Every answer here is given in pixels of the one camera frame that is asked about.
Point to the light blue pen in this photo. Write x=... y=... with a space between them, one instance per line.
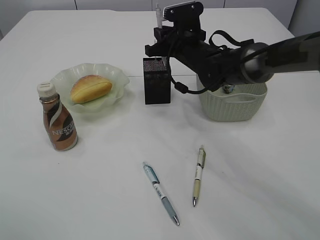
x=150 y=173

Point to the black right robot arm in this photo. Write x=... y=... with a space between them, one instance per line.
x=217 y=66

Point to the brown coffee bottle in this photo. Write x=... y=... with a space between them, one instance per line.
x=57 y=120

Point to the yellow bread roll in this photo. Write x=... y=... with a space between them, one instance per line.
x=89 y=88

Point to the grey green plastic basket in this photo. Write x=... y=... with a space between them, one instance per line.
x=240 y=105

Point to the blue paper ball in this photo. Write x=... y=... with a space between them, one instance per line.
x=227 y=89

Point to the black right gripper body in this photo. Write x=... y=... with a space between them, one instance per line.
x=184 y=40

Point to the black mesh pen holder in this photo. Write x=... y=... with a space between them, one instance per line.
x=157 y=85

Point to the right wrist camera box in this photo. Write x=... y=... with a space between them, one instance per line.
x=178 y=11

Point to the beige white pen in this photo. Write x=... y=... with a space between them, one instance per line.
x=198 y=175

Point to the silver grey pen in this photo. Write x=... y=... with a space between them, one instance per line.
x=159 y=15

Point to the pale green glass plate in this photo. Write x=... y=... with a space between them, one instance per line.
x=65 y=79

